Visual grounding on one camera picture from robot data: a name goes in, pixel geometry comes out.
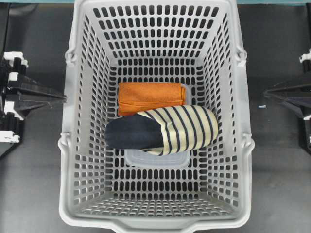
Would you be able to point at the grey plastic shopping basket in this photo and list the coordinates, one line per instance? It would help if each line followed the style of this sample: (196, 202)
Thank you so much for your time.
(197, 43)

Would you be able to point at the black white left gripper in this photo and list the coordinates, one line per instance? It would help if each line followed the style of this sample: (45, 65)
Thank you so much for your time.
(14, 107)

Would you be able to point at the clear plastic container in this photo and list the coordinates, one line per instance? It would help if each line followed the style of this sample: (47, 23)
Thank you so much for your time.
(145, 160)

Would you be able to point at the orange folded cloth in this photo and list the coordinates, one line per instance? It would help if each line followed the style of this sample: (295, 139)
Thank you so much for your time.
(135, 97)

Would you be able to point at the navy striped cream slipper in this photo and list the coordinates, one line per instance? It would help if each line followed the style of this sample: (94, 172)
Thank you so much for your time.
(164, 131)

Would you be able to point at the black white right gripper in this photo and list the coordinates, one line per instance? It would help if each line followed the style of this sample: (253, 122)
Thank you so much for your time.
(294, 96)

